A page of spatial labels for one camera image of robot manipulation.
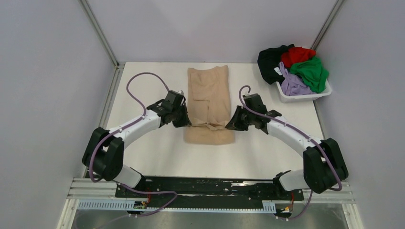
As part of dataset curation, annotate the beige t-shirt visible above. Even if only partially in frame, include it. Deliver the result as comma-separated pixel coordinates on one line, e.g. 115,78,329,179
184,65,235,146

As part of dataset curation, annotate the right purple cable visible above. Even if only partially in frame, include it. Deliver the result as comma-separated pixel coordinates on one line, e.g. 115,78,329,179
238,85,343,221

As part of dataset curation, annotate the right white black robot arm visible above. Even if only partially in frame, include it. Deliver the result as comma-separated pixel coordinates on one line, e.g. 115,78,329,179
226,94,348,199

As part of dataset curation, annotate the white plastic basket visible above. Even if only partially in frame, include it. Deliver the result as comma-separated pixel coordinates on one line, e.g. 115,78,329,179
276,81,332,104

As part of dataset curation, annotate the white slotted cable duct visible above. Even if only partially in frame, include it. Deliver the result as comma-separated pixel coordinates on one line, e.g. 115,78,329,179
77,199,277,214

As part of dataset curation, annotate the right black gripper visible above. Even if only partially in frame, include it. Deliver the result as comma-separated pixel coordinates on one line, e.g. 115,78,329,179
226,105,255,132

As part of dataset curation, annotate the green t-shirt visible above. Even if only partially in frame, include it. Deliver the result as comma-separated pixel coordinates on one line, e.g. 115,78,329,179
290,56,330,93

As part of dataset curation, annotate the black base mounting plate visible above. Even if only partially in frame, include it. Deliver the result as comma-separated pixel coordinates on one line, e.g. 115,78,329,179
114,176,304,209

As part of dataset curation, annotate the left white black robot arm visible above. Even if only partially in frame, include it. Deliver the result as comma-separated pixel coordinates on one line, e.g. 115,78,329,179
82,90,191,197

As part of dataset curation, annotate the aluminium frame rail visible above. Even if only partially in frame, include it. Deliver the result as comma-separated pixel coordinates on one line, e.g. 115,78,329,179
57,178,359,229

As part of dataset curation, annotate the black t-shirt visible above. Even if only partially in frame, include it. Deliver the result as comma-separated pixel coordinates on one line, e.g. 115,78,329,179
257,44,295,84

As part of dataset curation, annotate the lilac t-shirt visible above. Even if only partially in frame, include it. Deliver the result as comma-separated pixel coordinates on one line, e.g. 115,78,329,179
278,62,316,96

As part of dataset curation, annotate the red t-shirt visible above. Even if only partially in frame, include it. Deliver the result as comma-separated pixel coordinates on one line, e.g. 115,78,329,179
280,47,316,68

